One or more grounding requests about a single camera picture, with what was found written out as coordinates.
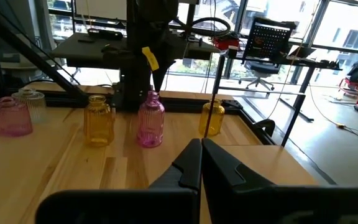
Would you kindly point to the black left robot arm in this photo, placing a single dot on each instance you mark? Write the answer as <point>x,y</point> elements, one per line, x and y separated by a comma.
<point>129,96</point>

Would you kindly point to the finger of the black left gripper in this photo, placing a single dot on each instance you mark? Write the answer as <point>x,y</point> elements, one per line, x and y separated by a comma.
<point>162,73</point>
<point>146,76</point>

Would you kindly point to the black office chair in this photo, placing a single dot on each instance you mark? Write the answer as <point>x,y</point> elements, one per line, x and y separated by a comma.
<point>261,68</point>

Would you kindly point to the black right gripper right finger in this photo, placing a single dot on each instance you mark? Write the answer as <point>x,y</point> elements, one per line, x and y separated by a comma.
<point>259,205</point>

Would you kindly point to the clear squat glass vase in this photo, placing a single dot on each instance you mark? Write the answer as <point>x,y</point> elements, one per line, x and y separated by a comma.
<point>36,105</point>

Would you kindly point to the red box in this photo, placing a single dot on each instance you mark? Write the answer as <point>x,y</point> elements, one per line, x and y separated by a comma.
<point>227,42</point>

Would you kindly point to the black background table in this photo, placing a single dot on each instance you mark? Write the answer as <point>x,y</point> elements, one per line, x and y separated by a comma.
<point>291,61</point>

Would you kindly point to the pink tall ribbed glass vase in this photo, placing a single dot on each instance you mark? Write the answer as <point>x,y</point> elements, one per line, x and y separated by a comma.
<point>150,124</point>

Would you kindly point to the dark grey desk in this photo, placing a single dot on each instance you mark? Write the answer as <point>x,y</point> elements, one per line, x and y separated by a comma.
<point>82,51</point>

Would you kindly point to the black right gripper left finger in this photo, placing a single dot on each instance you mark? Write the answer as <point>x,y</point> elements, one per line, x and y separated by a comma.
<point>166,205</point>

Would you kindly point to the pink squat glass vase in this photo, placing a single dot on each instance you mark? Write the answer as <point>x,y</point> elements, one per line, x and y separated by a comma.
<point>11,119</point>

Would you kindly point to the yellow ribbed glass vase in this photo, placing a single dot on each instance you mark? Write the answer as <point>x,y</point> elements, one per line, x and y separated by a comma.
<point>99,124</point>
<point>217,119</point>

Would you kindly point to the black frame clamp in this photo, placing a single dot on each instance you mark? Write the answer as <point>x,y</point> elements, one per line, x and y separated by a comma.
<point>264,126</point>

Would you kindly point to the black aluminium table frame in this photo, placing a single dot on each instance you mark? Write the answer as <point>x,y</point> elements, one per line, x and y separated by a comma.
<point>185,105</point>

